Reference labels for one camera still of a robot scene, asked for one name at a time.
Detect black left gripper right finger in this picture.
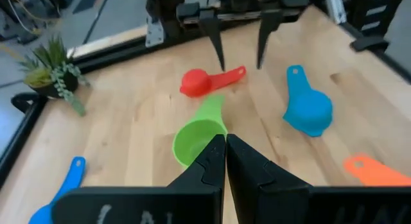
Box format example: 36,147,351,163
226,133,411,224

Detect small blue measuring cup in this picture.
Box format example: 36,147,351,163
28,156,87,224

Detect teal measuring cup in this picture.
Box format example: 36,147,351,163
282,64,334,138

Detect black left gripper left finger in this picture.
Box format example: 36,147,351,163
51,134,227,224

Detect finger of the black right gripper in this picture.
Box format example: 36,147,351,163
256,9,284,70
198,8,226,71

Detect red measuring cup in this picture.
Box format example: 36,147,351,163
179,65,247,98

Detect potted succulent plant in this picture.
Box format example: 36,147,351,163
17,35,91,117

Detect black aluminium table frame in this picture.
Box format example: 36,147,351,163
0,0,411,189

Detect green measuring cup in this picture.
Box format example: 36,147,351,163
171,94,229,169

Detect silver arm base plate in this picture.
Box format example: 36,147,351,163
144,15,165,48

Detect orange measuring cup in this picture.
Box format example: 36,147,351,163
342,153,411,187

